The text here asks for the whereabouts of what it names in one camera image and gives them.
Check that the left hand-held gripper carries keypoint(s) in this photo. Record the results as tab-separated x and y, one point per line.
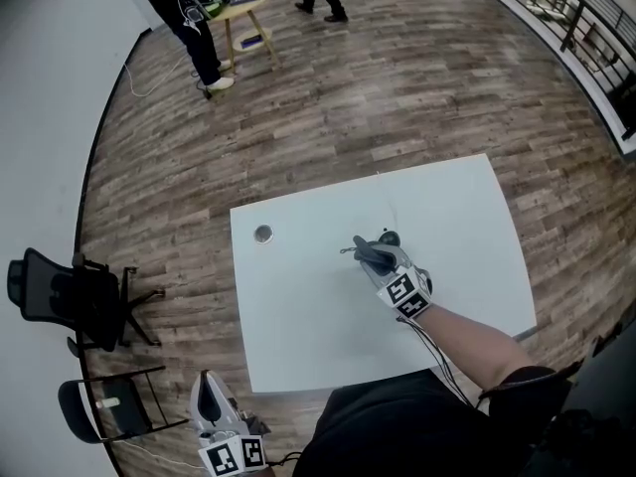
231	452

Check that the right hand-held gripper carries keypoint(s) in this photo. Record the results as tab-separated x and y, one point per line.
405	293

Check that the dark blue cloth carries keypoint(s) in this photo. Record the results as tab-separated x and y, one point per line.
370	254

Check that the black round knob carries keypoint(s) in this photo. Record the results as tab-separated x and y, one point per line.
389	237

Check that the person's right forearm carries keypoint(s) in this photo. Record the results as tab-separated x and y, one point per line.
477	341

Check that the small white bottle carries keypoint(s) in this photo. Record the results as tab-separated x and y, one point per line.
107	403

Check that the black folding chair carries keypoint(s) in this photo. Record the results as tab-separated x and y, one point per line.
74	410

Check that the person's black clothing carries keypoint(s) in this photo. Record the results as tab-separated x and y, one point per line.
397	425

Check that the black office chair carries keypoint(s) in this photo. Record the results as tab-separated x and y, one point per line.
45	286

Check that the purple flat item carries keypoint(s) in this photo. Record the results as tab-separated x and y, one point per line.
251	42

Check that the round wooden side table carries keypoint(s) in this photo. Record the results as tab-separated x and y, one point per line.
256	2

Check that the black metal railing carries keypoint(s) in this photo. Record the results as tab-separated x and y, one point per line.
575	23

